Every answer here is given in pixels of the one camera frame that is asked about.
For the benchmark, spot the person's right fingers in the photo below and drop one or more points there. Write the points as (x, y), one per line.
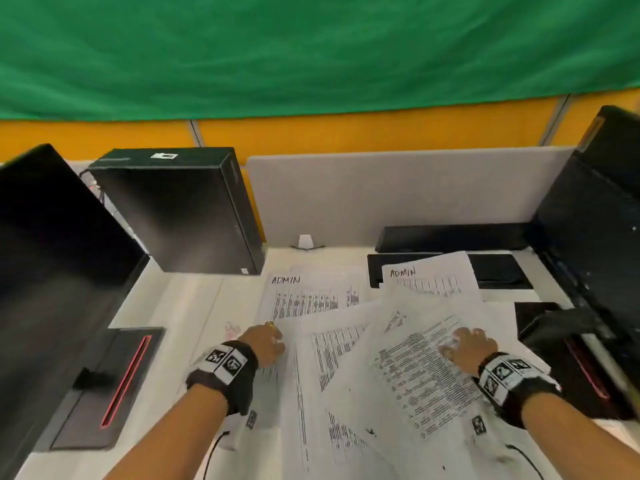
(454, 344)

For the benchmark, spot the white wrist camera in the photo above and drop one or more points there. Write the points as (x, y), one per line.
(242, 429)
(487, 439)

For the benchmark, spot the person's right hand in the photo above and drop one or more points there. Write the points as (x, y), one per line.
(472, 349)

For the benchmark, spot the black keyboard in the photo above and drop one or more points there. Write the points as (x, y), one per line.
(450, 238)

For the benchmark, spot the grey desk divider screen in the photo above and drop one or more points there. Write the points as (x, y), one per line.
(400, 194)

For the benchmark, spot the person's right forearm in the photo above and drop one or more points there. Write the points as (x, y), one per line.
(580, 439)

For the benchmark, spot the white sticker label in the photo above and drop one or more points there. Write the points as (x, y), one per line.
(164, 155)

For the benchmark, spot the person's left hand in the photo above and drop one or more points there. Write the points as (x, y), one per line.
(265, 344)

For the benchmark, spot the black desktop computer tower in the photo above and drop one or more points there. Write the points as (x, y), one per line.
(185, 214)

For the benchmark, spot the printed paper with handwritten heading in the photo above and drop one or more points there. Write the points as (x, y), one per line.
(435, 277)
(315, 297)

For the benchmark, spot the yellow partition panel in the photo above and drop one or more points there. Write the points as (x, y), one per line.
(90, 138)
(380, 128)
(580, 122)

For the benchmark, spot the black monitor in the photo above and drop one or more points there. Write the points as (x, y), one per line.
(595, 214)
(55, 274)

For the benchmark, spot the white divider clip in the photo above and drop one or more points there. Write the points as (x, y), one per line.
(305, 241)

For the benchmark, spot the black wrist band with markers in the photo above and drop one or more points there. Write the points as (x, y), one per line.
(225, 374)
(515, 384)

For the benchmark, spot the person's left fingers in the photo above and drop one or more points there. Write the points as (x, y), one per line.
(277, 344)

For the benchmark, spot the green cloth backdrop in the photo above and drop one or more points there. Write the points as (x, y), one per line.
(320, 49)

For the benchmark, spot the black flat pad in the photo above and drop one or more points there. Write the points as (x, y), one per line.
(505, 272)

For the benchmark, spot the person's left forearm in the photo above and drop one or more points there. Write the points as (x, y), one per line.
(175, 434)

